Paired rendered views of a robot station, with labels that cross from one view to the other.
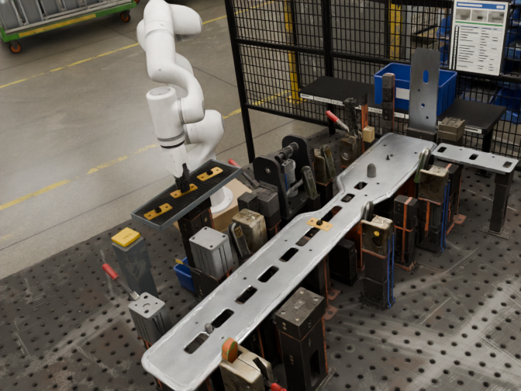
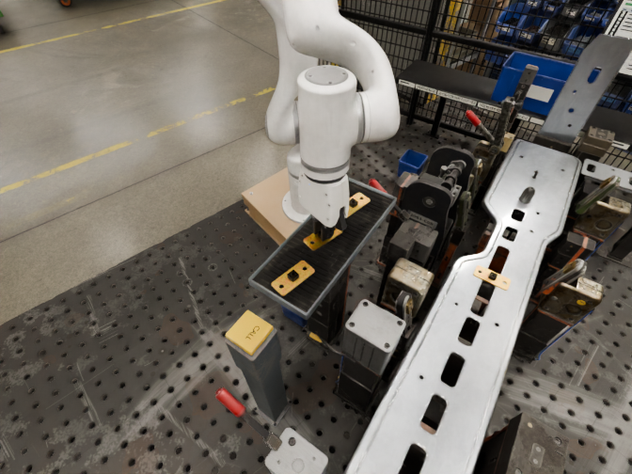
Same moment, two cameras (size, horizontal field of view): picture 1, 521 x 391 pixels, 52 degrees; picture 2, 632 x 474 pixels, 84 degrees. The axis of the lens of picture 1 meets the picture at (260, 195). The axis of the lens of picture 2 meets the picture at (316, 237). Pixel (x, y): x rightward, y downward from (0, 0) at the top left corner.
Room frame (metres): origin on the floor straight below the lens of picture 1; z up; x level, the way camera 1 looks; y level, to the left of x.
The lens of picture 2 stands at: (0.97, 0.33, 1.73)
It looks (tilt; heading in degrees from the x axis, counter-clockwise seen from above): 49 degrees down; 351
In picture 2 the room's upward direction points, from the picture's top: straight up
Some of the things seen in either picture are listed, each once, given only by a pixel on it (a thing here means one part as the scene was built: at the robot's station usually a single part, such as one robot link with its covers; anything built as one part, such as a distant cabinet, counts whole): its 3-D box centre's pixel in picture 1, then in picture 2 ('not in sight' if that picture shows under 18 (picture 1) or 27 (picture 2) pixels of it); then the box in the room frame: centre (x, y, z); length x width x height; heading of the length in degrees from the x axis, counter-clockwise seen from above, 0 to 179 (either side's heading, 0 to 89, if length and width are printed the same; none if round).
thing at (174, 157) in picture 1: (175, 154); (324, 188); (1.46, 0.24, 1.29); 0.10 x 0.07 x 0.11; 31
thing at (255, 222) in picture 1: (256, 262); (398, 315); (1.38, 0.05, 0.89); 0.13 x 0.11 x 0.38; 47
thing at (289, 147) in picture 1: (288, 205); (424, 232); (1.60, -0.10, 0.94); 0.18 x 0.13 x 0.49; 137
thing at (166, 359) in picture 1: (318, 230); (491, 285); (1.37, -0.17, 1.00); 1.38 x 0.22 x 0.02; 137
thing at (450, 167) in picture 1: (441, 198); (574, 221); (1.66, -0.68, 0.84); 0.11 x 0.10 x 0.28; 47
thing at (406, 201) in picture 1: (405, 233); (554, 271); (1.47, -0.49, 0.84); 0.11 x 0.08 x 0.29; 47
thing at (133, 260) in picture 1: (145, 295); (264, 378); (1.26, 0.40, 0.92); 0.08 x 0.08 x 0.44; 47
